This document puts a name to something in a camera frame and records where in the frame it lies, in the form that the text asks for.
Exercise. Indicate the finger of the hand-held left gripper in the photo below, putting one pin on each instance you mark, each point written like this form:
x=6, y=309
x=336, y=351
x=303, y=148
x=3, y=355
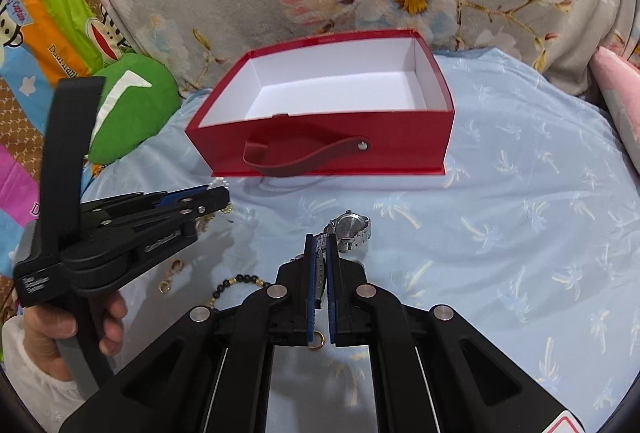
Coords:
x=200, y=208
x=180, y=196

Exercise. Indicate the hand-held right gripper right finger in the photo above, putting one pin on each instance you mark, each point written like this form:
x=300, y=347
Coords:
x=332, y=293

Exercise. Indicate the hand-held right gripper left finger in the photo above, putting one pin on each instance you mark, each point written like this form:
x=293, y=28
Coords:
x=312, y=285

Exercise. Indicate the gold hoop earring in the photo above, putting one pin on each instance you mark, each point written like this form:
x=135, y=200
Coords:
x=170, y=275
x=316, y=342

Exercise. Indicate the silver wrist watch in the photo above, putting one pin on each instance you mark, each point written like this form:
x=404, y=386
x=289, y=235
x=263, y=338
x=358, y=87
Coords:
x=350, y=228

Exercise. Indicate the red cardboard box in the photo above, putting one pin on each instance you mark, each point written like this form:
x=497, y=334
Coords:
x=400, y=138

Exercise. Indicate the person's left hand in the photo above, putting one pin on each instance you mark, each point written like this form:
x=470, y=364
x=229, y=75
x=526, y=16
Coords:
x=114, y=320

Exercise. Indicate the green round pillow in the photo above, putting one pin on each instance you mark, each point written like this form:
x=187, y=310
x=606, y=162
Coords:
x=135, y=123

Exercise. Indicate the colourful cartoon printed cloth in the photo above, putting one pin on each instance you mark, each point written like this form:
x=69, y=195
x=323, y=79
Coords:
x=50, y=13

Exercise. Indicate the light blue bed sheet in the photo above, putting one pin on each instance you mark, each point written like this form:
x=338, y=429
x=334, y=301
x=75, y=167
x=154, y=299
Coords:
x=500, y=213

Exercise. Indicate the pink pillow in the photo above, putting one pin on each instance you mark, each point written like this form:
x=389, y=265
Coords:
x=620, y=88

